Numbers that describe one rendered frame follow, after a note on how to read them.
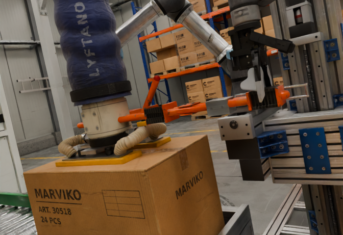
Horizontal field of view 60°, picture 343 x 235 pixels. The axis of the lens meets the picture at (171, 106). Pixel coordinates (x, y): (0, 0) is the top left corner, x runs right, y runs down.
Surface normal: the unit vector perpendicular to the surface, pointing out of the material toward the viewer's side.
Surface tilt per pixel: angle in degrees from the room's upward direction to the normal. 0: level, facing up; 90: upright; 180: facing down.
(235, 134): 90
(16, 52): 90
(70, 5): 76
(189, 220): 90
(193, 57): 90
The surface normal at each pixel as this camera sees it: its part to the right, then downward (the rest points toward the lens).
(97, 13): 0.58, -0.19
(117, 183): -0.51, 0.16
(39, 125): 0.80, -0.12
